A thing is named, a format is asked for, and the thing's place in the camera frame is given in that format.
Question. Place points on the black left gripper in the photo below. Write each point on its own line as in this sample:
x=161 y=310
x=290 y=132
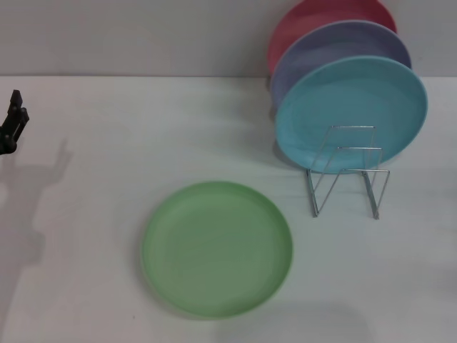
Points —
x=6 y=149

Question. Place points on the green plastic plate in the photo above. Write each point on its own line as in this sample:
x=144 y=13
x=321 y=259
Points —
x=218 y=250

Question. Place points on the pink plastic plate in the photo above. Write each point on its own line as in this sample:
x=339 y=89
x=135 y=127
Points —
x=303 y=21

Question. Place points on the purple plastic plate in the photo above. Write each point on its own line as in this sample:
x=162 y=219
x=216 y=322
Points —
x=339 y=46

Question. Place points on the blue plastic plate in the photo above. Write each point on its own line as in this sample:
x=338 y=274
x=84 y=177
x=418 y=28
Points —
x=350 y=100

